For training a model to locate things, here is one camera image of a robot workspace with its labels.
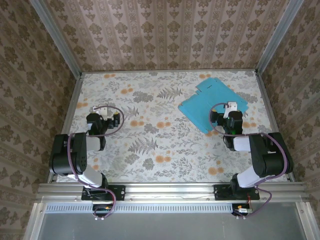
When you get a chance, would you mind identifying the blue and white paper box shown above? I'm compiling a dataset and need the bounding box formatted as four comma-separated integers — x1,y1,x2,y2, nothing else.
178,76,248,134

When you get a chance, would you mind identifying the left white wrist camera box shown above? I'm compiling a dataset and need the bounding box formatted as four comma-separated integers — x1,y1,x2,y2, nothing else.
92,104,109,117

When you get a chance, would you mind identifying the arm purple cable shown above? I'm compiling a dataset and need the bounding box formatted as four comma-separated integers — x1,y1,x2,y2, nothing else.
208,102,295,221
66,105,125,221

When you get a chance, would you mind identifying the grey metal sheet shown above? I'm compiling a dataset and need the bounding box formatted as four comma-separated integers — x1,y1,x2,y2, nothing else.
37,212,307,240

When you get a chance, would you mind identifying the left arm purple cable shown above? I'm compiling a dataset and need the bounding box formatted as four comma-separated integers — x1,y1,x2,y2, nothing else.
66,105,125,221

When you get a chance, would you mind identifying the long aluminium mounting rail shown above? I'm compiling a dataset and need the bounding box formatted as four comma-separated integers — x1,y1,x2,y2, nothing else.
37,182,307,202

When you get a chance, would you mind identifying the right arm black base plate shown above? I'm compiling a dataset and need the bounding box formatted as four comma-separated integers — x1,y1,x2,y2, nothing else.
214,184,260,201

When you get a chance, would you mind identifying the aluminium table side rail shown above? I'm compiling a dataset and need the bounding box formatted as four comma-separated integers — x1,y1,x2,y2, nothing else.
254,71,296,182
47,73,83,183

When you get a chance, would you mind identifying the floral table cover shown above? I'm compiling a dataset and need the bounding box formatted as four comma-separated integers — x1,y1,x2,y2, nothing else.
56,71,288,183

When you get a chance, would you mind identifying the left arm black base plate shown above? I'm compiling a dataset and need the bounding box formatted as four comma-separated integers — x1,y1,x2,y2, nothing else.
81,184,126,201

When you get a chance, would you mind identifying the aluminium corner post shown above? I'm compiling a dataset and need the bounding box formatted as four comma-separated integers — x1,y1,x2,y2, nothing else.
255,0,305,75
29,0,83,78

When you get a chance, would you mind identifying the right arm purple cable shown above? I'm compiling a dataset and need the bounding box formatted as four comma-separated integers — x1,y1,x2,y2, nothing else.
208,102,295,221

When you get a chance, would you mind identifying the aluminium table end rail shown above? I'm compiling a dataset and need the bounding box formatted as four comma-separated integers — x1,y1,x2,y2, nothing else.
81,67,258,74

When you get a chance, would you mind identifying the grey slotted cable duct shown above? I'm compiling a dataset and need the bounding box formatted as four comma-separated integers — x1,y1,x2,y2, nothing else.
44,202,251,213

